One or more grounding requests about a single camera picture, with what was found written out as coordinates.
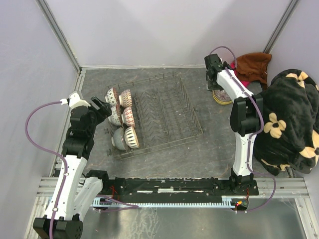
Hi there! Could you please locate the multicolour scale pattern bowl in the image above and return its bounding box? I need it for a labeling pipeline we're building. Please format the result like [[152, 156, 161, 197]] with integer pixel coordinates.
[[119, 89, 133, 108]]

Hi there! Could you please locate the red lattice pattern bowl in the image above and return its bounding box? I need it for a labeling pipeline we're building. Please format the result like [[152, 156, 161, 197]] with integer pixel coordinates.
[[121, 107, 135, 127]]

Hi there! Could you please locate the grey speckled bowl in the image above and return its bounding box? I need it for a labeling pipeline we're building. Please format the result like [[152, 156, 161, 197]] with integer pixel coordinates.
[[111, 127, 127, 151]]

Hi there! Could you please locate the black striped white bowl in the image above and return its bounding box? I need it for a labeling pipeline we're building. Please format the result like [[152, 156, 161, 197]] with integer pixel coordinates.
[[124, 126, 140, 149]]

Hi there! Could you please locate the yellow dotted bowl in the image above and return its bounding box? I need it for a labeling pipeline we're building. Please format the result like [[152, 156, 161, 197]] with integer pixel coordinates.
[[212, 90, 232, 105]]

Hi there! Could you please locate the grey wire dish rack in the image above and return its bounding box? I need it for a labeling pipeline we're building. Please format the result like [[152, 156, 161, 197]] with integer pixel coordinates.
[[106, 72, 203, 159]]

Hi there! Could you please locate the purple striped white bowl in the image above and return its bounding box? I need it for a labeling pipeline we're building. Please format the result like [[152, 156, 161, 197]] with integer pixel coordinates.
[[214, 90, 231, 102]]

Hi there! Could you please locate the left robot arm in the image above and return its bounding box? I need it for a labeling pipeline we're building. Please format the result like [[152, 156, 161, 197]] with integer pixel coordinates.
[[33, 92, 112, 239]]

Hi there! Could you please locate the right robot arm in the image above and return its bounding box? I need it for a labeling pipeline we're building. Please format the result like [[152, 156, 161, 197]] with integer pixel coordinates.
[[204, 54, 264, 196]]

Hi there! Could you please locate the green diamond pattern bowl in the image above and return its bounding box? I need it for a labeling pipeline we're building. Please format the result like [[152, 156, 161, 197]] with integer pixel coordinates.
[[105, 87, 119, 106]]

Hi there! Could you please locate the red green dotted bowl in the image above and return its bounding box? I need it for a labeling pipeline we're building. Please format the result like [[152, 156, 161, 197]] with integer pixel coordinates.
[[108, 105, 123, 126]]

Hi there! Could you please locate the brown cloth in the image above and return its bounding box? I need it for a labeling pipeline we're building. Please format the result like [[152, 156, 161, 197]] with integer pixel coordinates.
[[236, 52, 272, 90]]

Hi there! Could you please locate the pink cloth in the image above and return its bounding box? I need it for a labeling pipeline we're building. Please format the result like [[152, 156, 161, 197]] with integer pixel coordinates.
[[231, 61, 250, 87]]

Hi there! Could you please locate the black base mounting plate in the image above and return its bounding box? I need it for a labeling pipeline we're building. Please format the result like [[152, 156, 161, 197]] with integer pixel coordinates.
[[101, 177, 259, 204]]

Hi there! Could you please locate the black floral blanket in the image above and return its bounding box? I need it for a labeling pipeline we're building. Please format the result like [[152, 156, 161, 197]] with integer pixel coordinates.
[[253, 69, 319, 176]]

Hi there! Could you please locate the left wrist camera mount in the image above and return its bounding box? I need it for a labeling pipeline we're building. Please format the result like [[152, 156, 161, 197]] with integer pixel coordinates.
[[60, 91, 90, 109]]

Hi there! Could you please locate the light blue cable duct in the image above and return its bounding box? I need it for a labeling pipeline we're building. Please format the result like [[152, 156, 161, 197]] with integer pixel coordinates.
[[91, 197, 249, 210]]

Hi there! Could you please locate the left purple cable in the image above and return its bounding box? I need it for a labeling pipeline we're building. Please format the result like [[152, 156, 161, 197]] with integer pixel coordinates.
[[25, 99, 139, 239]]

